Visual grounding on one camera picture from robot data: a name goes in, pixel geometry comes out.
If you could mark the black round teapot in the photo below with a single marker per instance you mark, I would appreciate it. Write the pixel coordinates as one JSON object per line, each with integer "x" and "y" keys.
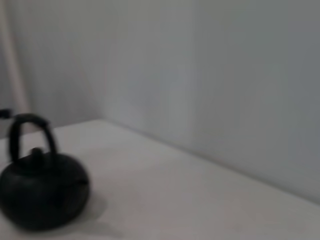
{"x": 42, "y": 190}

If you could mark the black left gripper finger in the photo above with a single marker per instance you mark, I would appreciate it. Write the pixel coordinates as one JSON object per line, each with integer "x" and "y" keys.
{"x": 4, "y": 114}

